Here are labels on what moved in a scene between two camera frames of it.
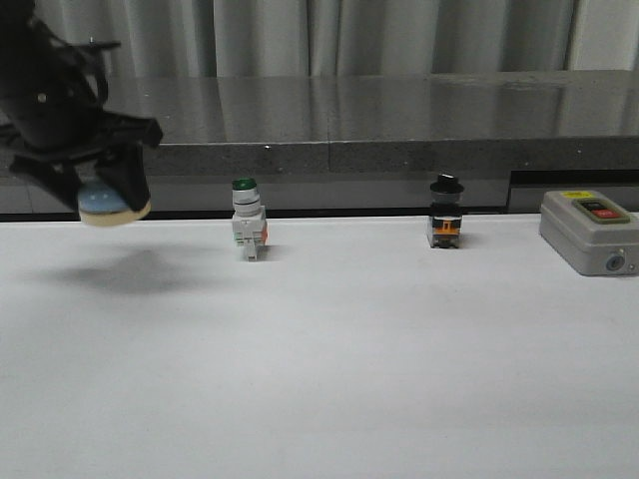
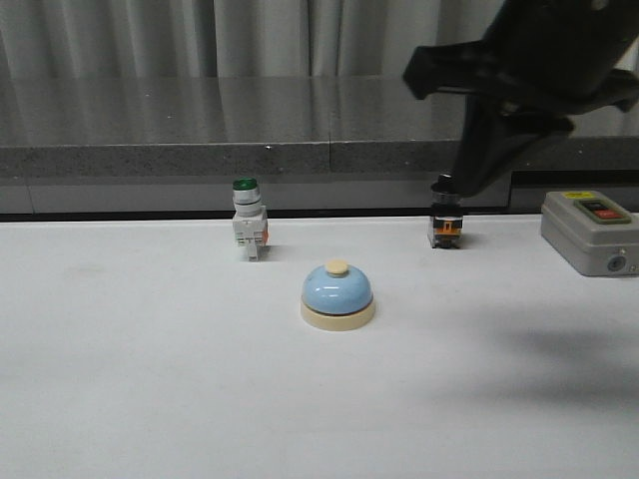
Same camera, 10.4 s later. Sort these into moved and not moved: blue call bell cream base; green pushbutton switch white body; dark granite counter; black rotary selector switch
Moved: blue call bell cream base
Not moved: dark granite counter; black rotary selector switch; green pushbutton switch white body
